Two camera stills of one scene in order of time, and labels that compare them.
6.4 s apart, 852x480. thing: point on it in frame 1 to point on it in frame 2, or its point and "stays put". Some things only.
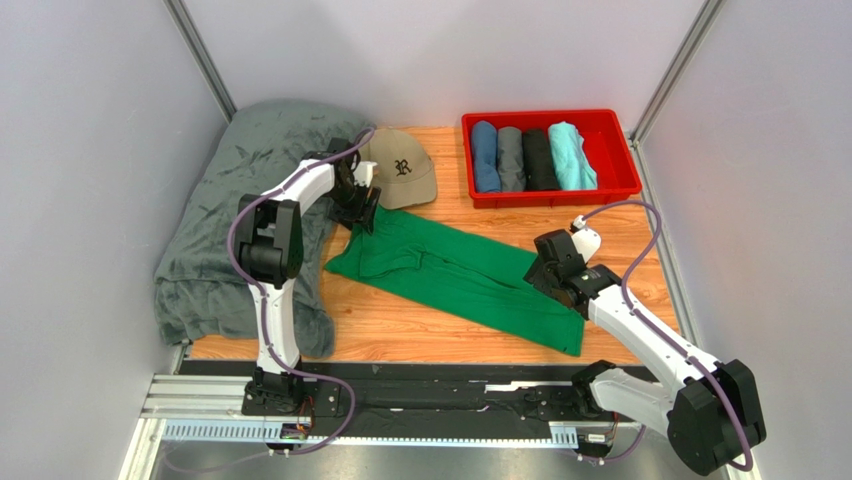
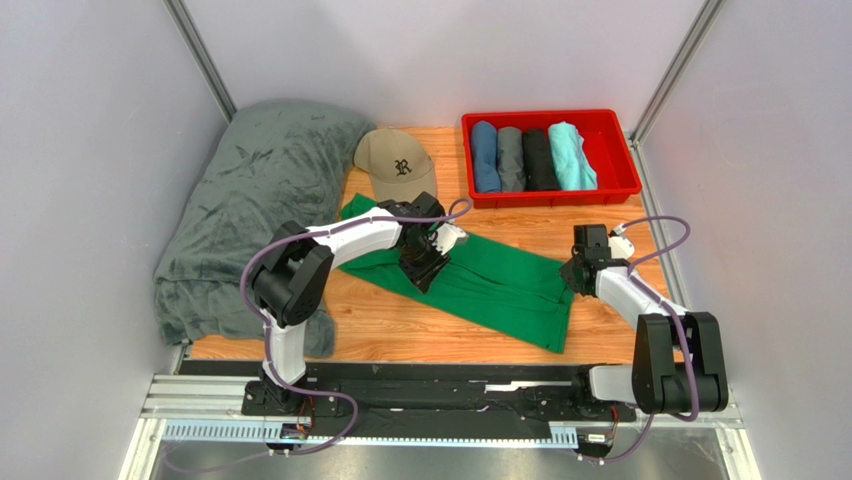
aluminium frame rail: x=211 y=408 stays put
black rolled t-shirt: x=539 y=169 stays put
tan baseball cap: x=405 y=172 stays put
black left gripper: x=362 y=213 to x=424 y=275
